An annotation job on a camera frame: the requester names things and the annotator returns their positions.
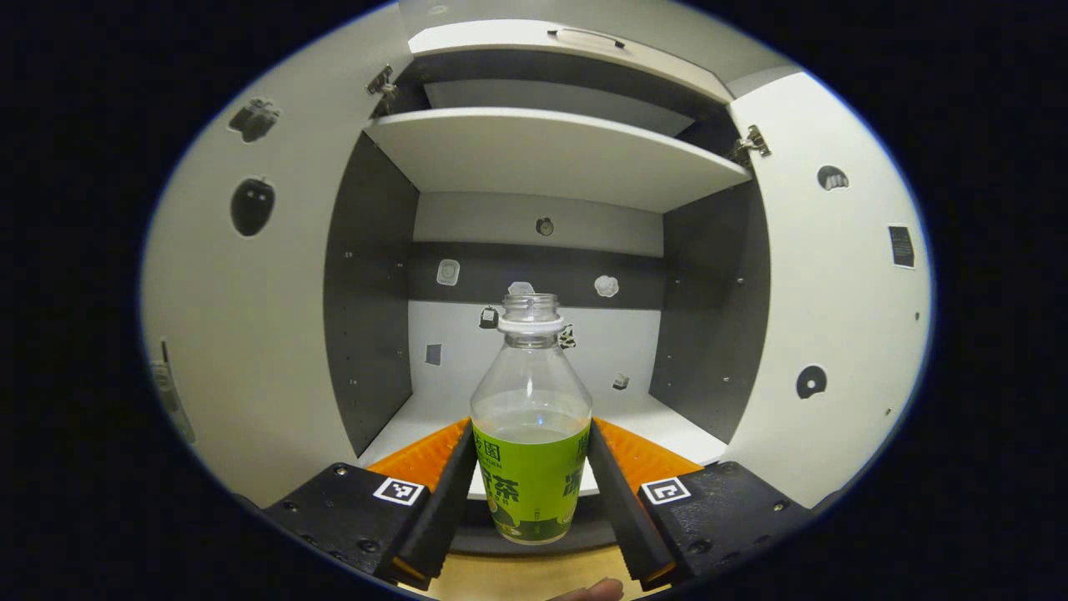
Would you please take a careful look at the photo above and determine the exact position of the black drawer handle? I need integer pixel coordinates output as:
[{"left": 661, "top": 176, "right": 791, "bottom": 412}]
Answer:
[{"left": 547, "top": 28, "right": 627, "bottom": 49}]

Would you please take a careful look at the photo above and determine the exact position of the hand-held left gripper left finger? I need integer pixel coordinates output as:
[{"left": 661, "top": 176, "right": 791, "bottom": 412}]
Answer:
[{"left": 263, "top": 418, "right": 477, "bottom": 592}]

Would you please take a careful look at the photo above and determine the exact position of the white cabinet shelf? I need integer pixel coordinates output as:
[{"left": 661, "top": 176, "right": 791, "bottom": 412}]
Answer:
[{"left": 365, "top": 107, "right": 752, "bottom": 214}]

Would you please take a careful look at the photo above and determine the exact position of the white cabinet drawer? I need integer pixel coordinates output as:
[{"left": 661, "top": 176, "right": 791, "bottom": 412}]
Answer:
[{"left": 407, "top": 21, "right": 737, "bottom": 105}]

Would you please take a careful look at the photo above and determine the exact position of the white cabinet door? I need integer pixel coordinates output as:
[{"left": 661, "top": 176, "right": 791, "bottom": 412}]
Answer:
[
  {"left": 724, "top": 71, "right": 934, "bottom": 510},
  {"left": 142, "top": 8, "right": 411, "bottom": 508}
]

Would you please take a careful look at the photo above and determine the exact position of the clear bottle with green label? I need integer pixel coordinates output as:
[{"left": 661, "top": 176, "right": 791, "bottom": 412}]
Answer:
[{"left": 471, "top": 292, "right": 594, "bottom": 546}]

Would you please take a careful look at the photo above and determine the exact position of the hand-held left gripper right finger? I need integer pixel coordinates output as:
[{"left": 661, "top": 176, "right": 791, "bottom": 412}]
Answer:
[{"left": 587, "top": 418, "right": 815, "bottom": 592}]

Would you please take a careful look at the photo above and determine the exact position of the white and grey cabinet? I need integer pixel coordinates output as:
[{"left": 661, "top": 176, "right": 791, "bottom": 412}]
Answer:
[{"left": 324, "top": 0, "right": 773, "bottom": 556}]

